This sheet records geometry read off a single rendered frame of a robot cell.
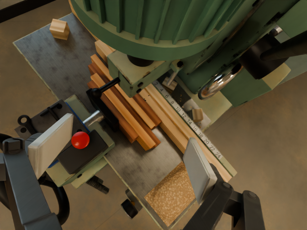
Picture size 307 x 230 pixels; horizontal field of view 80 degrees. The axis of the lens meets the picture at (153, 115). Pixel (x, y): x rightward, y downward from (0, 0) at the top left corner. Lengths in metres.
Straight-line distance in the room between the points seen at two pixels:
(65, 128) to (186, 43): 0.14
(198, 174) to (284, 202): 1.71
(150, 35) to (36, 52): 0.44
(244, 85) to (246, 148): 1.27
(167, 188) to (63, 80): 0.36
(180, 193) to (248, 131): 1.32
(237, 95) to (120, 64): 0.27
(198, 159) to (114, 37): 0.13
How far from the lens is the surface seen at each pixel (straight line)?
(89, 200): 1.39
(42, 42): 0.59
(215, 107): 0.66
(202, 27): 0.18
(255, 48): 0.34
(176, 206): 0.46
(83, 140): 0.34
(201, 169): 0.17
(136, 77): 0.32
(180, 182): 0.46
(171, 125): 0.44
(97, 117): 0.41
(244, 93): 0.45
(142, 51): 0.18
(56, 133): 0.18
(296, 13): 0.36
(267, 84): 0.41
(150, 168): 0.46
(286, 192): 1.88
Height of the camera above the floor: 1.36
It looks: 73 degrees down
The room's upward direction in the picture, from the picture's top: 34 degrees clockwise
